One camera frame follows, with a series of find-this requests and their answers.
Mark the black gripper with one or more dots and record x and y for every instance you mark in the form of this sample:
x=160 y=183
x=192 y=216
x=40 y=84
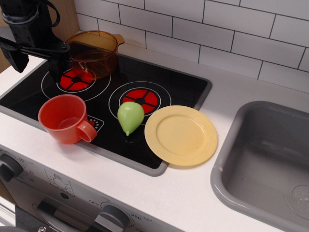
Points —
x=30 y=33

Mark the red plastic cup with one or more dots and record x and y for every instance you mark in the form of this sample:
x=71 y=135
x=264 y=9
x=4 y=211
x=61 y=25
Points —
x=64 y=117

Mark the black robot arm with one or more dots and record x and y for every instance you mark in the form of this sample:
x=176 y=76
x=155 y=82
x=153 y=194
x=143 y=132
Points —
x=26 y=5

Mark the yellow plastic plate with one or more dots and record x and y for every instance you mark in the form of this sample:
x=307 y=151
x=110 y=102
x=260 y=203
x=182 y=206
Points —
x=181 y=135

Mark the amber transparent pot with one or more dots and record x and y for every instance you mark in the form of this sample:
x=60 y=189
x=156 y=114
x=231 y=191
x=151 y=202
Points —
x=94 y=54

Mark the black toy stovetop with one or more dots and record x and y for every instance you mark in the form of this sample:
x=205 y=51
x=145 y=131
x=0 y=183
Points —
x=151 y=86

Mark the green plastic pear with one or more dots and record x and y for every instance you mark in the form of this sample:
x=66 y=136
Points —
x=130 y=116

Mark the grey left oven knob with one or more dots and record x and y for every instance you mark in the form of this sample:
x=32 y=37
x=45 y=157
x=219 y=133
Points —
x=9 y=168

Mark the grey oven knob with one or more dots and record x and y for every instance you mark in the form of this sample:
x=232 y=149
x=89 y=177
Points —
x=9 y=168
x=111 y=219

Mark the grey right oven knob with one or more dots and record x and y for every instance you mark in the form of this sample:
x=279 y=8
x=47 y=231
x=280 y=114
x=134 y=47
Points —
x=111 y=219

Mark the grey sink basin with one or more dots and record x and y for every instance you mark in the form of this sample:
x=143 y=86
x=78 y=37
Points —
x=262 y=169

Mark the grey oven door handle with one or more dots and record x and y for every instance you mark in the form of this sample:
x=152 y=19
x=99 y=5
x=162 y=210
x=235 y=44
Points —
x=71 y=214

